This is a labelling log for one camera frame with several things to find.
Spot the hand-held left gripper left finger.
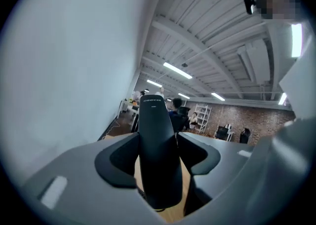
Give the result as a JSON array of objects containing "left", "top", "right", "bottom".
[{"left": 94, "top": 132, "right": 140, "bottom": 189}]

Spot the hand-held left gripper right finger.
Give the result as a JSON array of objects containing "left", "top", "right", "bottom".
[{"left": 176, "top": 132, "right": 221, "bottom": 177}]

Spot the white ceiling air conditioner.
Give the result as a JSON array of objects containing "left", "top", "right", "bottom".
[{"left": 236, "top": 38, "right": 272, "bottom": 84}]

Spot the white metal shelf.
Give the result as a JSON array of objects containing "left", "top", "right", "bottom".
[{"left": 194, "top": 104, "right": 212, "bottom": 134}]

